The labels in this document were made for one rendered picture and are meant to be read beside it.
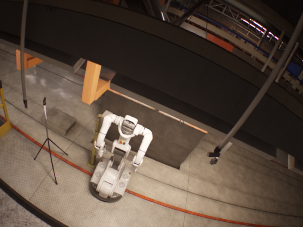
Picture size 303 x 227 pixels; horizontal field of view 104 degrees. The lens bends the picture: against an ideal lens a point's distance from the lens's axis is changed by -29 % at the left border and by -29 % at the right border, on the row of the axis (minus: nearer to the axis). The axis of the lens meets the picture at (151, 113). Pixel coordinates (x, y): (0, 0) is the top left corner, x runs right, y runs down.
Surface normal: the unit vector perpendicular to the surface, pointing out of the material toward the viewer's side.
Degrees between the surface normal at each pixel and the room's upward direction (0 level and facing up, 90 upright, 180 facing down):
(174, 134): 90
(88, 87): 90
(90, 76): 90
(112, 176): 23
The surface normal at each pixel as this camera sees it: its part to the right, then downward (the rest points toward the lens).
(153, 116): -0.22, 0.52
